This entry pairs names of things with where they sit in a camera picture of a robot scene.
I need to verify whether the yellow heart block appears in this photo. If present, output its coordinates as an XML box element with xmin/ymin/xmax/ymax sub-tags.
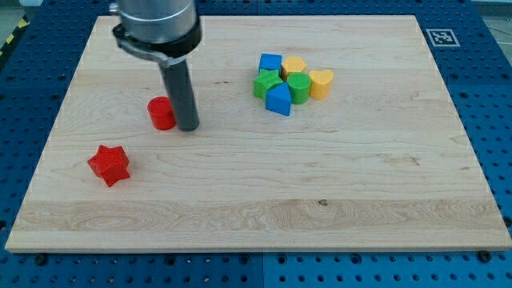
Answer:
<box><xmin>309</xmin><ymin>70</ymin><xmax>334</xmax><ymax>100</ymax></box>

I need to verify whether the wooden board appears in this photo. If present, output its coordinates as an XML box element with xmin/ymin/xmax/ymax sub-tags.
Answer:
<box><xmin>6</xmin><ymin>15</ymin><xmax>511</xmax><ymax>253</ymax></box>

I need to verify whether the yellow hexagon block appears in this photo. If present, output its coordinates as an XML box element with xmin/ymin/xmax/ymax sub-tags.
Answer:
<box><xmin>281</xmin><ymin>56</ymin><xmax>307</xmax><ymax>80</ymax></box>

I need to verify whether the green star block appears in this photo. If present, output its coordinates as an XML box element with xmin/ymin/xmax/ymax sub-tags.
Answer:
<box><xmin>253</xmin><ymin>69</ymin><xmax>283</xmax><ymax>101</ymax></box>

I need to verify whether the blue triangle block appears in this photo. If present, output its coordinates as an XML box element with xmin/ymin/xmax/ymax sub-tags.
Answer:
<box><xmin>266</xmin><ymin>82</ymin><xmax>291</xmax><ymax>116</ymax></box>

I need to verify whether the blue cube block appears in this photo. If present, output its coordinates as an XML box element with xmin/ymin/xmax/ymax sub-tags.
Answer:
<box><xmin>258</xmin><ymin>53</ymin><xmax>282</xmax><ymax>70</ymax></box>

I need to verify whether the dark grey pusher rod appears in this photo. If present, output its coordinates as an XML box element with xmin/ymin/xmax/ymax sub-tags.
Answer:
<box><xmin>159</xmin><ymin>60</ymin><xmax>199</xmax><ymax>132</ymax></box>

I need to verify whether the white fiducial marker tag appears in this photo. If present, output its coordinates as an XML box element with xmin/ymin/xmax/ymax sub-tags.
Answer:
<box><xmin>426</xmin><ymin>29</ymin><xmax>460</xmax><ymax>47</ymax></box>

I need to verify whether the red cylinder block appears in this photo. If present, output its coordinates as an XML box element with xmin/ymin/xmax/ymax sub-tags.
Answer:
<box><xmin>147</xmin><ymin>96</ymin><xmax>177</xmax><ymax>130</ymax></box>

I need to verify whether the red star block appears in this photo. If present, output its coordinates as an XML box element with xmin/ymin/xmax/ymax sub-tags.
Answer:
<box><xmin>87</xmin><ymin>145</ymin><xmax>130</xmax><ymax>187</ymax></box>

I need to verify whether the green cylinder block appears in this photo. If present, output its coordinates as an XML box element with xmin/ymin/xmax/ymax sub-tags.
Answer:
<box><xmin>286</xmin><ymin>72</ymin><xmax>311</xmax><ymax>105</ymax></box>

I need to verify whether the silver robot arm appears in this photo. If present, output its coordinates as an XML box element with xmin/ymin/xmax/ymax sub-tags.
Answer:
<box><xmin>109</xmin><ymin>0</ymin><xmax>202</xmax><ymax>132</ymax></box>

